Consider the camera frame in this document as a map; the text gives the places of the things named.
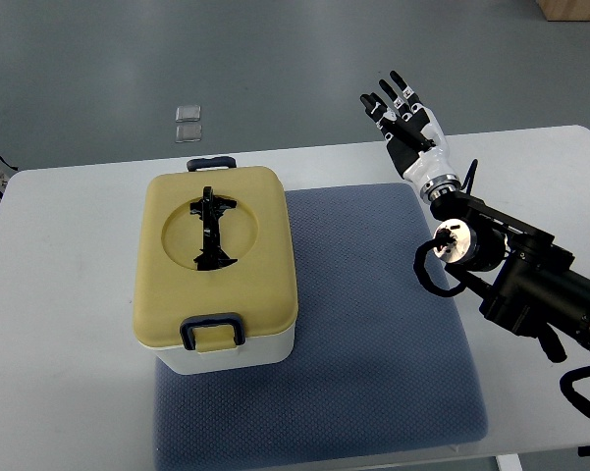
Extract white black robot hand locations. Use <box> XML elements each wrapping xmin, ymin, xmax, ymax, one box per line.
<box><xmin>360</xmin><ymin>71</ymin><xmax>461</xmax><ymax>204</ymax></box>

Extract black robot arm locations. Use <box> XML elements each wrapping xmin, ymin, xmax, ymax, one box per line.
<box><xmin>425</xmin><ymin>190</ymin><xmax>590</xmax><ymax>363</ymax></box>

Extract cardboard box corner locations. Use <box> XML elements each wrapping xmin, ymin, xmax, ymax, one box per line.
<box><xmin>536</xmin><ymin>0</ymin><xmax>590</xmax><ymax>22</ymax></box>

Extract white storage box base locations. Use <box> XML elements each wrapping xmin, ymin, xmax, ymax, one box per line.
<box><xmin>137</xmin><ymin>155</ymin><xmax>295</xmax><ymax>377</ymax></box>

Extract blue padded mat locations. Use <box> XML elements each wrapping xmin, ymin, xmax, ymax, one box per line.
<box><xmin>154</xmin><ymin>183</ymin><xmax>488</xmax><ymax>470</ymax></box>

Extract upper clear floor plate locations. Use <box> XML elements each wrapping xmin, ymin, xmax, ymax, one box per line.
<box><xmin>176</xmin><ymin>104</ymin><xmax>201</xmax><ymax>123</ymax></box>

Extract clear floor plate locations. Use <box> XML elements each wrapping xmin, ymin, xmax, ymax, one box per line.
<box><xmin>176</xmin><ymin>104</ymin><xmax>201</xmax><ymax>123</ymax></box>
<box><xmin>175</xmin><ymin>122</ymin><xmax>202</xmax><ymax>143</ymax></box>

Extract lower clear floor plate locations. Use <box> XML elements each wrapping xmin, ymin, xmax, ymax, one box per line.
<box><xmin>175</xmin><ymin>122</ymin><xmax>202</xmax><ymax>143</ymax></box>

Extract white table leg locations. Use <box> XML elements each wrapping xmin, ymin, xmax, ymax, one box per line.
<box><xmin>496</xmin><ymin>453</ymin><xmax>523</xmax><ymax>471</ymax></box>

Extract black cable loop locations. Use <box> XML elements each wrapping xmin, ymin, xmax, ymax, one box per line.
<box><xmin>412</xmin><ymin>237</ymin><xmax>467</xmax><ymax>298</ymax></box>

